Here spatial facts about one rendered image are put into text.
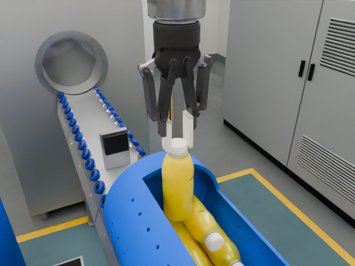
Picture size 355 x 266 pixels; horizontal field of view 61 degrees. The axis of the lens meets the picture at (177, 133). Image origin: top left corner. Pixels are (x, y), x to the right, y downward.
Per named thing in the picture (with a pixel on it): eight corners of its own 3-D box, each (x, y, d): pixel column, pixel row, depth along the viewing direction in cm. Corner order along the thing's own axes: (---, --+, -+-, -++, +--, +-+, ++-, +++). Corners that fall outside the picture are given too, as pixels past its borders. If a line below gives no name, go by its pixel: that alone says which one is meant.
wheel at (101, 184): (103, 178, 102) (98, 177, 101) (106, 186, 99) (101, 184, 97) (96, 189, 103) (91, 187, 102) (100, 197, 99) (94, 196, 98)
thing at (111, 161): (129, 160, 120) (125, 126, 112) (132, 165, 117) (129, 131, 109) (104, 167, 116) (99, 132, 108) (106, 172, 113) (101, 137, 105)
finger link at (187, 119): (182, 110, 57) (185, 110, 57) (183, 142, 60) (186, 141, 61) (189, 116, 54) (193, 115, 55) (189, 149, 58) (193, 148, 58)
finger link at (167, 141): (171, 121, 53) (168, 122, 53) (171, 154, 56) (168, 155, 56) (165, 114, 55) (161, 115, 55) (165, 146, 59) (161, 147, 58)
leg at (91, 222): (95, 219, 217) (82, 145, 186) (97, 224, 213) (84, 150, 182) (87, 221, 215) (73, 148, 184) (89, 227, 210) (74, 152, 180)
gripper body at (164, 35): (189, 14, 51) (188, 67, 56) (142, 18, 48) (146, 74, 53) (212, 20, 45) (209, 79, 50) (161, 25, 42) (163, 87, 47)
